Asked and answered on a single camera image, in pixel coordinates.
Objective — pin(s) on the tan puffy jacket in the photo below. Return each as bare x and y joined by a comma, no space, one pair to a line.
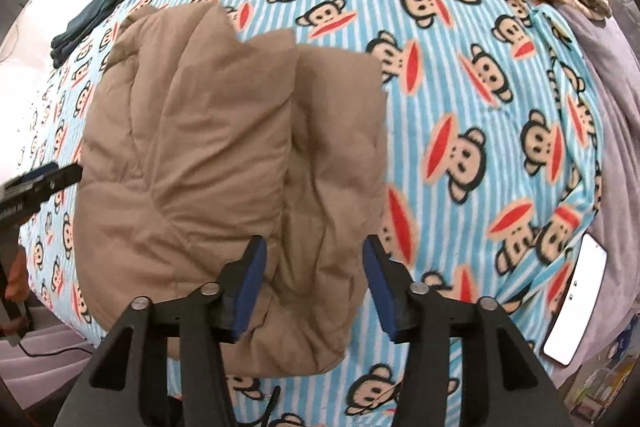
200,157

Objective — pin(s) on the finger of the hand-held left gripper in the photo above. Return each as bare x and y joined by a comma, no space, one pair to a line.
50,181

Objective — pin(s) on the dark teal folded clothing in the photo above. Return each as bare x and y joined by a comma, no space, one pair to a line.
95,12

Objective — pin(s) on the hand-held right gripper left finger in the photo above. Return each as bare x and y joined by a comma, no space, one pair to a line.
252,287

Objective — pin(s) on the colourful cardboard box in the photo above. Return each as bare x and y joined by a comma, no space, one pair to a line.
610,377

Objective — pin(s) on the white smartphone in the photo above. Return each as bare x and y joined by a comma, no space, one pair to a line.
575,302

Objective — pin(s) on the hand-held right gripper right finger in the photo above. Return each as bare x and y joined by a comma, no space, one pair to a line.
380,287

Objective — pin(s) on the lavender bed cover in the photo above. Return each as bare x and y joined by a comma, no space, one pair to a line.
620,72

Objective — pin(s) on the blue striped monkey print blanket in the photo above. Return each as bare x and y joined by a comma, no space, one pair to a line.
475,72

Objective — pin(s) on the person's left hand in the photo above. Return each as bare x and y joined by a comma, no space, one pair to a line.
16,272

